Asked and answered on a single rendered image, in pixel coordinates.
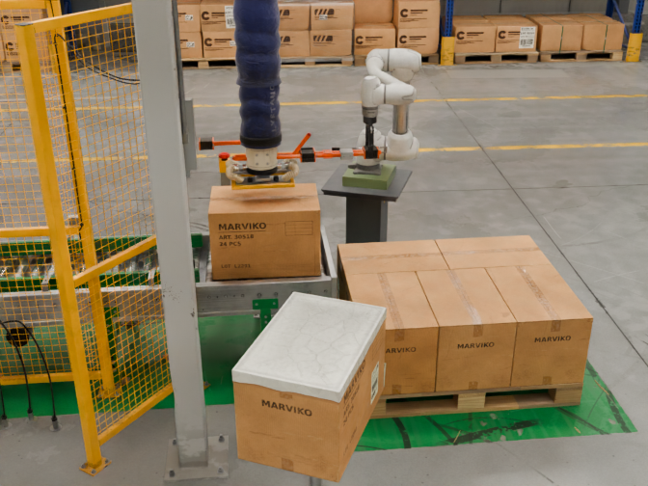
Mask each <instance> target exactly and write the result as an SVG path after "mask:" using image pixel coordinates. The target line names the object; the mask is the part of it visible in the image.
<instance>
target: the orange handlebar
mask: <svg viewBox="0 0 648 486"><path fill-rule="evenodd" d="M225 145H241V142H240V140H237V141H214V146H225ZM352 150H353V152H354V153H353V156H364V153H363V150H362V149H352ZM291 153H292V152H279V153H277V159H296V158H300V152H297V154H291ZM278 154H290V155H278ZM320 157H323V158H324V159H325V158H333V157H341V154H340V152H339V150H331V149H323V150H322V151H316V152H315V158H320ZM232 160H234V161H247V157H246V154H235V155H234V156H233V157H232Z"/></svg>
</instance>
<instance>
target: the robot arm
mask: <svg viewBox="0 0 648 486"><path fill-rule="evenodd" d="M365 64H366V68H367V71H368V73H369V75H370V76H367V77H365V78H364V81H363V84H362V88H361V101H362V114H363V122H364V123H365V129H364V130H363V131H362V132H361V134H360V136H359V138H358V142H357V145H356V148H362V147H363V146H368V147H367V159H364V158H363V157H362V156H356V158H357V163H353V164H348V168H349V169H354V171H353V175H375V176H380V175H381V169H382V167H383V164H381V163H380V161H383V160H389V161H407V160H411V159H414V158H415V157H417V156H418V154H419V141H418V139H417V138H416V137H413V135H412V132H411V130H410V129H409V128H408V123H409V104H410V103H413V102H414V101H415V100H416V96H417V90H416V89H415V88H414V87H413V86H411V79H412V77H413V76H414V73H415V72H418V71H419V70H420V69H421V55H420V54H419V53H418V52H417V51H415V50H412V49H404V48H394V49H373V50H371V51H370V52H369V53H368V55H367V57H366V61H365ZM384 71H390V72H391V76H390V75H388V74H386V73H385V72H384ZM380 82H381V83H383V84H385V85H383V84H380ZM379 104H390V105H392V129H391V130H390V131H389V134H388V136H383V135H381V132H380V131H379V130H377V129H375V128H374V126H373V124H374V123H377V116H378V108H379ZM374 146H376V147H388V153H381V154H380V155H379V159H378V158H376V159H373V147H374Z"/></svg>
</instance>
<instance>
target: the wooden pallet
mask: <svg viewBox="0 0 648 486"><path fill-rule="evenodd" d="M582 387H583V382H582V383H572V384H556V385H541V386H526V387H510V386H509V388H495V389H481V390H465V391H435V390H434V392H421V393H406V394H391V395H380V397H379V399H378V402H377V404H376V406H375V408H374V410H373V412H372V414H371V416H370V418H369V419H384V418H399V417H413V416H428V415H442V414H457V413H471V412H486V411H500V410H515V409H530V408H545V407H559V406H574V405H580V404H581V393H582ZM541 389H549V390H548V392H543V393H528V394H513V395H498V396H485V394H486V392H510V391H525V390H541ZM451 394H453V399H439V400H423V401H409V402H393V403H386V399H391V398H406V397H421V396H436V395H451Z"/></svg>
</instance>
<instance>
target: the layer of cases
mask: <svg viewBox="0 0 648 486"><path fill-rule="evenodd" d="M337 299H339V300H344V301H349V302H355V303H361V304H367V305H372V306H378V307H384V308H387V319H386V336H385V364H384V389H383V391H382V393H381V395H391V394H406V393H421V392H434V390H435V392H451V391H465V390H481V389H495V388H509V386H510V387H526V386H541V385H556V384H572V383H582V382H583V377H584V371H585V365H586V359H587V353H588V347H589V341H590V336H591V330H592V324H593V316H592V315H591V314H590V312H589V311H588V310H587V309H586V307H585V306H584V305H583V303H582V302H581V301H580V299H579V298H578V297H577V295H576V294H575V293H574V292H573V290H572V289H571V288H570V287H569V285H568V284H567V283H566V282H565V281H564V280H563V279H562V277H561V276H560V275H559V273H558V272H557V271H556V270H555V268H554V267H553V266H552V264H551V263H550V262H549V260H548V259H547V258H546V257H545V255H544V254H543V253H542V251H541V250H540V249H539V248H538V246H537V245H536V244H535V242H534V241H533V240H532V239H531V237H530V236H529V235H519V236H498V237H477V238H457V239H436V240H435V241H434V240H416V241H395V242H374V243H354V244H337Z"/></svg>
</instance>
